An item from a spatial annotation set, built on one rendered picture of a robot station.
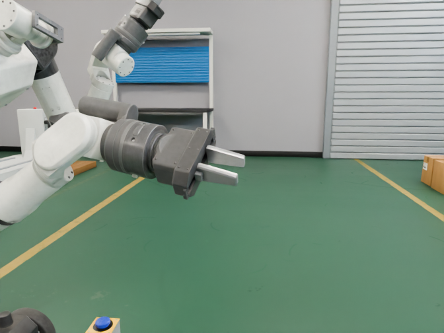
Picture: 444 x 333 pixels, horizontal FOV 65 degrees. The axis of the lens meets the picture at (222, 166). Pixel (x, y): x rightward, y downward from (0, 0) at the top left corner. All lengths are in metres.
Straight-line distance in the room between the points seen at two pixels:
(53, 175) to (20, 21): 0.38
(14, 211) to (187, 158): 0.32
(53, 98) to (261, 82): 4.57
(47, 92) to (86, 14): 5.16
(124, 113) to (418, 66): 5.45
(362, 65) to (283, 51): 1.16
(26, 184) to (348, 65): 5.19
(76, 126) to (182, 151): 0.17
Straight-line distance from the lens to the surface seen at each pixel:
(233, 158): 0.53
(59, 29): 0.94
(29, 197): 0.67
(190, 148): 0.52
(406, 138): 5.85
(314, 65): 5.59
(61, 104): 1.18
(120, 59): 1.11
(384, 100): 5.70
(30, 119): 4.38
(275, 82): 5.53
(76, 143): 0.57
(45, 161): 0.60
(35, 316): 1.48
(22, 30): 0.89
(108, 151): 0.56
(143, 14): 1.14
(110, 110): 0.60
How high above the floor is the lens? 0.94
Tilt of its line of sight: 11 degrees down
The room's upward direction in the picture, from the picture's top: straight up
